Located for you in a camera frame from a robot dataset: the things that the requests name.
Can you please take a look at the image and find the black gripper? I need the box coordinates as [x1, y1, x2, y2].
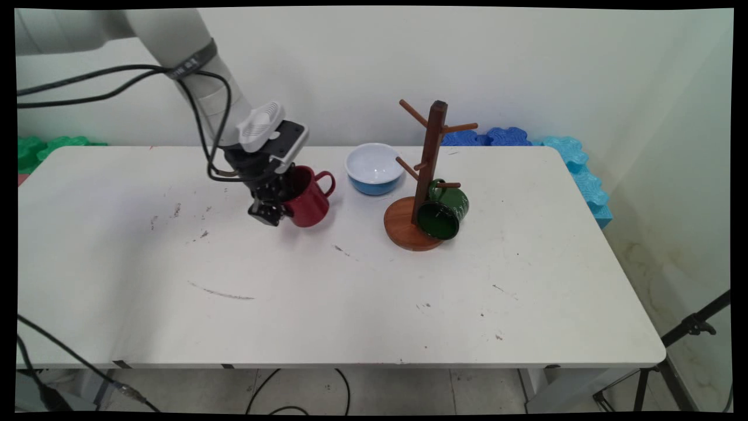
[225, 151, 296, 227]

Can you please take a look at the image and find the red enamel mug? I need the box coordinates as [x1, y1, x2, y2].
[285, 165, 337, 228]

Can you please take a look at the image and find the white bowl with blue outside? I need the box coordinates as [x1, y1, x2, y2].
[345, 143, 405, 196]

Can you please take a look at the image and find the wooden mug tree stand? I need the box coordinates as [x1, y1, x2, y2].
[384, 99, 479, 252]

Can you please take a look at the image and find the green enamel mug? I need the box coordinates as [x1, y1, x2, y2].
[416, 179, 470, 241]

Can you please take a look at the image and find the blue cloth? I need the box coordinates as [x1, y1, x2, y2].
[439, 127, 534, 147]

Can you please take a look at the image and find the green foam mat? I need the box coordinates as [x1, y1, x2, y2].
[18, 136, 109, 175]

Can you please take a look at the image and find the white table leg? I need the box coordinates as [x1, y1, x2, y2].
[76, 368, 117, 404]

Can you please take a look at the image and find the cyan foam mat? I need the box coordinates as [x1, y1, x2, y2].
[531, 136, 613, 229]

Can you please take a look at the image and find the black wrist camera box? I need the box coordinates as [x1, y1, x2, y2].
[270, 120, 309, 174]

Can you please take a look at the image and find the black strap on arm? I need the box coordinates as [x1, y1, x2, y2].
[165, 38, 218, 81]

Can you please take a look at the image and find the black floor cable loop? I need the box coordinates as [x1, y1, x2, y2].
[245, 368, 351, 416]

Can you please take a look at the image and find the black arm cable with print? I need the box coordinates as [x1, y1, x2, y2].
[18, 64, 234, 176]

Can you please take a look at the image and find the black cable with connector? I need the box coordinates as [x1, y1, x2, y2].
[16, 315, 161, 413]

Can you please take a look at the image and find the black camera tripod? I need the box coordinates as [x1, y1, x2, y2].
[593, 289, 732, 413]

